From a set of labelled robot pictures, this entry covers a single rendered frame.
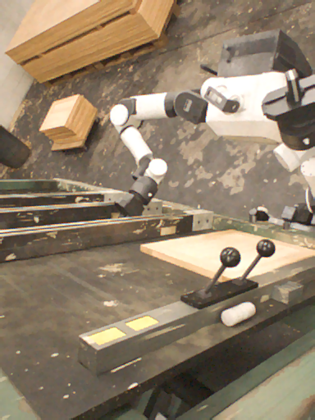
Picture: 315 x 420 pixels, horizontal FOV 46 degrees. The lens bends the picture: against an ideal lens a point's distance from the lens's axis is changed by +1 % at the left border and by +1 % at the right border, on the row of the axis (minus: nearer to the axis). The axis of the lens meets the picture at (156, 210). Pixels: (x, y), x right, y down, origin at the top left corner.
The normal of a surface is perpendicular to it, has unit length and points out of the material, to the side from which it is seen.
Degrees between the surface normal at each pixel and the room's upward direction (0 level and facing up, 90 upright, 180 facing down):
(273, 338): 0
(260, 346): 0
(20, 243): 90
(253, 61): 24
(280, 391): 59
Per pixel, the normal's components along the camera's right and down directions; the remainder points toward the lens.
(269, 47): -0.71, -0.07
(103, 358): 0.69, 0.17
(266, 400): 0.07, -0.98
